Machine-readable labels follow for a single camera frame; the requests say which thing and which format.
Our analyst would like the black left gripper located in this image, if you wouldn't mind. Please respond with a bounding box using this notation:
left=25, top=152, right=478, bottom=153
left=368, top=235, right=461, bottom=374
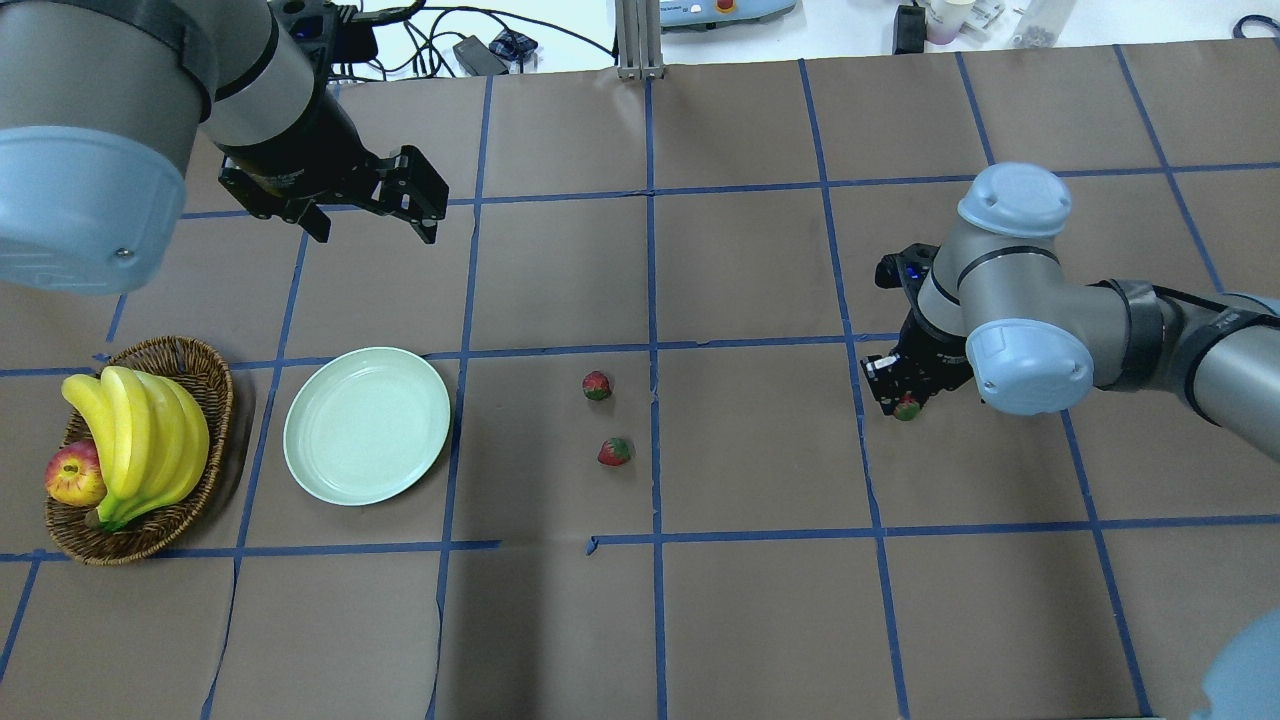
left=218, top=100, right=451, bottom=243

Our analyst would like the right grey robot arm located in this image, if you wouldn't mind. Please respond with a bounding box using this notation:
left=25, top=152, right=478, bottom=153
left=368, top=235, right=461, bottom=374
left=838, top=163, right=1277, bottom=719

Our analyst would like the black power adapter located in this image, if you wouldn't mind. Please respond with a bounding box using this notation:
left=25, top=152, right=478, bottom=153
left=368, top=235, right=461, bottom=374
left=452, top=35, right=509, bottom=77

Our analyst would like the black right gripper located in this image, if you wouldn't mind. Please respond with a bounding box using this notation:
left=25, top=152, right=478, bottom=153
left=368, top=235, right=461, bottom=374
left=860, top=311, right=974, bottom=416

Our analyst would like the yellow banana bunch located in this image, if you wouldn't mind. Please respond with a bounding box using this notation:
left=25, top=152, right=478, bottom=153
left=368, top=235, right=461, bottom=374
left=49, top=366, right=211, bottom=532

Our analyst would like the aluminium frame post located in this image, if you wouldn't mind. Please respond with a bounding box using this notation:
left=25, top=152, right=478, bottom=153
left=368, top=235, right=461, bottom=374
left=613, top=0, right=666, bottom=81

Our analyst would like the red yellow apple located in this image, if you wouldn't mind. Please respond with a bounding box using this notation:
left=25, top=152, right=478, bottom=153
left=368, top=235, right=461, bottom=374
left=44, top=439, right=108, bottom=509

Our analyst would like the brown wicker basket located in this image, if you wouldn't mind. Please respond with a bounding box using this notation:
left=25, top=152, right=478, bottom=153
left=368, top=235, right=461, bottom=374
left=44, top=336, right=236, bottom=566

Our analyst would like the red strawberry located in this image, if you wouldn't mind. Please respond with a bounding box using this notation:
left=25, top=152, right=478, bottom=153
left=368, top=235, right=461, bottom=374
left=581, top=370, right=613, bottom=402
left=891, top=392, right=922, bottom=421
left=596, top=437, right=634, bottom=468

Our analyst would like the pale green plate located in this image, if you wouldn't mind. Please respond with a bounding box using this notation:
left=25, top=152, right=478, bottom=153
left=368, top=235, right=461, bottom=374
left=282, top=347, right=452, bottom=507

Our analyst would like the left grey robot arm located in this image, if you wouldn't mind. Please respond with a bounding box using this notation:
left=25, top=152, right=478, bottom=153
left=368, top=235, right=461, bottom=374
left=1, top=1, right=449, bottom=295

